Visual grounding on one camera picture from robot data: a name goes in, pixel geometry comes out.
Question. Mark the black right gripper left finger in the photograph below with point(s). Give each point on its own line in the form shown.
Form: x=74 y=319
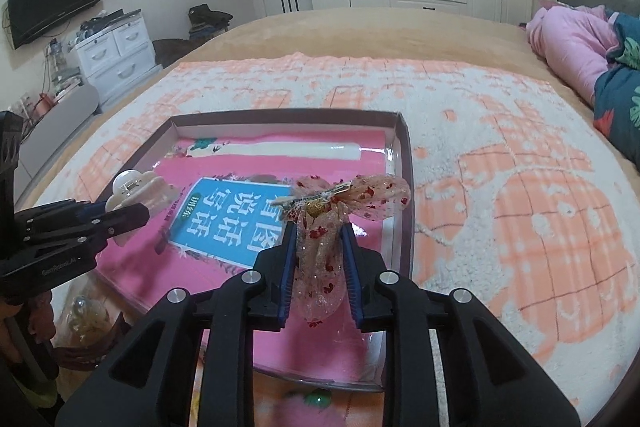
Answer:
x=186 y=341

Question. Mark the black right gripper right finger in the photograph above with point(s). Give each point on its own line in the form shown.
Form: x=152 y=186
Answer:
x=446 y=353

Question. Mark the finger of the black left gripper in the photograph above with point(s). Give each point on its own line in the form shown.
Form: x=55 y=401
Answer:
x=65 y=213
x=45 y=251

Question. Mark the beige claw hair clip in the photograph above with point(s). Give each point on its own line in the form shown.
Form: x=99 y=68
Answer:
x=139 y=197

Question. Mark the pearl earrings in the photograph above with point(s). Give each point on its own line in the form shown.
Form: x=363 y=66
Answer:
x=87 y=321

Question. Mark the sheer red-dotted bow hairclip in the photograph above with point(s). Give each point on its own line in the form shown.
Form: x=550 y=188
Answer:
x=319 y=209

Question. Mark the left hand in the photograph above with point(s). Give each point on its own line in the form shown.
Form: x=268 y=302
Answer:
x=40 y=315

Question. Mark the white drawer cabinet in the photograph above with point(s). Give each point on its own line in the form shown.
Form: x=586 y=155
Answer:
x=117 y=58

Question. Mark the pink book in box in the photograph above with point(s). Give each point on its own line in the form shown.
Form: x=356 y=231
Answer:
x=223 y=219

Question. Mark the peach white fleece blanket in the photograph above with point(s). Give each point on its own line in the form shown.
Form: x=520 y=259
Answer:
x=518 y=195

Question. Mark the dark clothes pile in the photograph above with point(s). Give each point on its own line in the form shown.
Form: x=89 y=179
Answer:
x=207 y=23

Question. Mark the shallow brown cardboard box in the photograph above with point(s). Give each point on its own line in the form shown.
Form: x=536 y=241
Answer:
x=389 y=237

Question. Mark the teal floral quilt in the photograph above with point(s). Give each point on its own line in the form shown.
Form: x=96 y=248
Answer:
x=616 y=93

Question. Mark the pink quilt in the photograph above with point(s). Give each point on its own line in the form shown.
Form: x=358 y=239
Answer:
x=574 y=42

